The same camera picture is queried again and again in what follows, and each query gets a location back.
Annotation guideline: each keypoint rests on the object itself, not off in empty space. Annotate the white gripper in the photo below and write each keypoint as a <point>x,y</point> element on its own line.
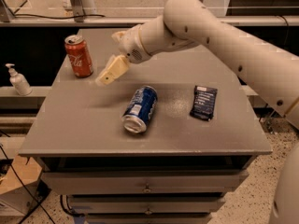
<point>131,45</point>

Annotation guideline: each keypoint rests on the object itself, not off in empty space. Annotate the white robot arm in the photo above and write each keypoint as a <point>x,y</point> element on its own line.
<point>271,72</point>

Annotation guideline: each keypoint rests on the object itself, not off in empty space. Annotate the red coke can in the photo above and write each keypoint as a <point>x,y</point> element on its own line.
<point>79,55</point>

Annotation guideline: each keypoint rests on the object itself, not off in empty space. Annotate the blue pepsi can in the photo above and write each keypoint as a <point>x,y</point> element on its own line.
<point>138,113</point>

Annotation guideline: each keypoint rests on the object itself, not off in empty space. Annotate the dark blue snack packet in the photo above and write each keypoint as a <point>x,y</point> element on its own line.
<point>204,103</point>

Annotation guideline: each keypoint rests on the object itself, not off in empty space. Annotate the grey drawer cabinet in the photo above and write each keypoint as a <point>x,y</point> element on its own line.
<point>163,144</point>

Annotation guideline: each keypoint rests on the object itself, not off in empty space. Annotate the white pump dispenser bottle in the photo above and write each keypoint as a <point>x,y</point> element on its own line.
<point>18,81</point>

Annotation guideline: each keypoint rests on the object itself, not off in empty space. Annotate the top grey drawer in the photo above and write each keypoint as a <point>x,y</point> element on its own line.
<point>92,183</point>

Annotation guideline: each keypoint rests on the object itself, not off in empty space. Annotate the grey drawer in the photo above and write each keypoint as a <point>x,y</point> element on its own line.
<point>149,219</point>
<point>92,183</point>
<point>146,204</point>

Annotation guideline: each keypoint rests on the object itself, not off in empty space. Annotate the middle grey drawer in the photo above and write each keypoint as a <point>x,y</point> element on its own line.
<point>146,204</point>

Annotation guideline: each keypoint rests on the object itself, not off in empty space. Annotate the bottom grey drawer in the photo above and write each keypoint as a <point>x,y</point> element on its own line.
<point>149,219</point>

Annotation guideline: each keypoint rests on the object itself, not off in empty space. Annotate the cardboard box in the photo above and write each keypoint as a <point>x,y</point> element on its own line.
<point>20,190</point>

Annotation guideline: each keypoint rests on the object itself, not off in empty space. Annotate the left metal bracket post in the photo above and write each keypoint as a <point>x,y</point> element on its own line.
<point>78,11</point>

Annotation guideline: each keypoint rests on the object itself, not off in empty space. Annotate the grey metal shelf rail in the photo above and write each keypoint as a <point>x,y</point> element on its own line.
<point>128,22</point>

